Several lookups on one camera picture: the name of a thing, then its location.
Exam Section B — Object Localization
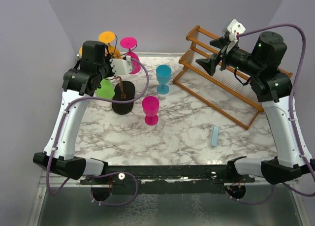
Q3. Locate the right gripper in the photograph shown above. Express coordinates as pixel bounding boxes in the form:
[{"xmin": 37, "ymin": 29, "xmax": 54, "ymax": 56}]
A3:
[{"xmin": 196, "ymin": 35, "xmax": 263, "ymax": 76}]

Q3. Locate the blue plastic wine glass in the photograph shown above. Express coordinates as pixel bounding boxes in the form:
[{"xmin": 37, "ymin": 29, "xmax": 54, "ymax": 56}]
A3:
[{"xmin": 156, "ymin": 65, "xmax": 172, "ymax": 95}]

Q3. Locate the pink wine glass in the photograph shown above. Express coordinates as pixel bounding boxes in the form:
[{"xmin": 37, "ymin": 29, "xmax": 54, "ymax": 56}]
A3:
[
  {"xmin": 142, "ymin": 96, "xmax": 159, "ymax": 126},
  {"xmin": 120, "ymin": 36, "xmax": 141, "ymax": 74}
]

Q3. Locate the pink wine glass front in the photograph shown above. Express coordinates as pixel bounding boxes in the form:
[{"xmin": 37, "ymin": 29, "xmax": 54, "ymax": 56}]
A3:
[{"xmin": 120, "ymin": 36, "xmax": 141, "ymax": 74}]

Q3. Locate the orange plastic wine glass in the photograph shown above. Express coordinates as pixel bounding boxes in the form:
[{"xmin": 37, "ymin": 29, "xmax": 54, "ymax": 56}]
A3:
[{"xmin": 98, "ymin": 31, "xmax": 122, "ymax": 59}]

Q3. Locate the green plastic wine glass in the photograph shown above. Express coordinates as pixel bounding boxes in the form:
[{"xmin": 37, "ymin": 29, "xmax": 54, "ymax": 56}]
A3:
[{"xmin": 95, "ymin": 79, "xmax": 115, "ymax": 99}]

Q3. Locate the yellow plastic wine glass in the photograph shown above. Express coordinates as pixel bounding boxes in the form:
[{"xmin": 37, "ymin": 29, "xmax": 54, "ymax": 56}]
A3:
[{"xmin": 79, "ymin": 46, "xmax": 83, "ymax": 57}]

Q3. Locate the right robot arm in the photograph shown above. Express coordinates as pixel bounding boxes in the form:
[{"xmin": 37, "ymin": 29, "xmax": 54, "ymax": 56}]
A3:
[{"xmin": 196, "ymin": 31, "xmax": 315, "ymax": 185}]

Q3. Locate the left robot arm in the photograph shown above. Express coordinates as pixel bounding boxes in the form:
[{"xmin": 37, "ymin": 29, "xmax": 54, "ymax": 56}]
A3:
[{"xmin": 33, "ymin": 40, "xmax": 112, "ymax": 184}]

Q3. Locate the wooden dish rack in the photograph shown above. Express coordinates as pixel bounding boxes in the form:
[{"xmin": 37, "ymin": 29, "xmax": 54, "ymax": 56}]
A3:
[{"xmin": 173, "ymin": 26, "xmax": 292, "ymax": 129}]

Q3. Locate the metal wine glass rack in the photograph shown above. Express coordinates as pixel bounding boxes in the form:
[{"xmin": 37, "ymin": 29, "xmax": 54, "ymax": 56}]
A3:
[{"xmin": 103, "ymin": 35, "xmax": 136, "ymax": 115}]

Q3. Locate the light blue flat stick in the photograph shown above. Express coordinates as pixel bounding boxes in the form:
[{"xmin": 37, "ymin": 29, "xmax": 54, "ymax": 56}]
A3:
[{"xmin": 210, "ymin": 127, "xmax": 219, "ymax": 147}]

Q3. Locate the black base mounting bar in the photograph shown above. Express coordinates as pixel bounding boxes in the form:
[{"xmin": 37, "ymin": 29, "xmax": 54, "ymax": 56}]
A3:
[{"xmin": 80, "ymin": 164, "xmax": 254, "ymax": 194}]

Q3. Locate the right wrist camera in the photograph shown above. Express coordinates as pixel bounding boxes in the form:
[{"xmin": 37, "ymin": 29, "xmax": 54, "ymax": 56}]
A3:
[{"xmin": 222, "ymin": 19, "xmax": 246, "ymax": 41}]

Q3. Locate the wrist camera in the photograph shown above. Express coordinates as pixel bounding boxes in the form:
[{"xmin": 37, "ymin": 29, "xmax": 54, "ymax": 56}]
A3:
[
  {"xmin": 222, "ymin": 19, "xmax": 246, "ymax": 41},
  {"xmin": 109, "ymin": 56, "xmax": 134, "ymax": 76}
]

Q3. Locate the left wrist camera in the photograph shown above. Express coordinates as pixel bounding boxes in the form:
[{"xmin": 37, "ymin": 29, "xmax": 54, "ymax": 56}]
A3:
[{"xmin": 109, "ymin": 56, "xmax": 134, "ymax": 76}]

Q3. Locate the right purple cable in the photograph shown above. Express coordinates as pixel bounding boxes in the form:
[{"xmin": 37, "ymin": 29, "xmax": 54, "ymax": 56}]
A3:
[{"xmin": 225, "ymin": 24, "xmax": 315, "ymax": 205}]

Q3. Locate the purple cable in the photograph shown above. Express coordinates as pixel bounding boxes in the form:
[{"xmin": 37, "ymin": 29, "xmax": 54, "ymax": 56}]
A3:
[
  {"xmin": 46, "ymin": 58, "xmax": 150, "ymax": 207},
  {"xmin": 225, "ymin": 24, "xmax": 315, "ymax": 205}
]

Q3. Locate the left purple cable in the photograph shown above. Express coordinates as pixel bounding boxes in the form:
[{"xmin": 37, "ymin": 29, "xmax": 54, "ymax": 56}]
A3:
[{"xmin": 46, "ymin": 58, "xmax": 150, "ymax": 207}]

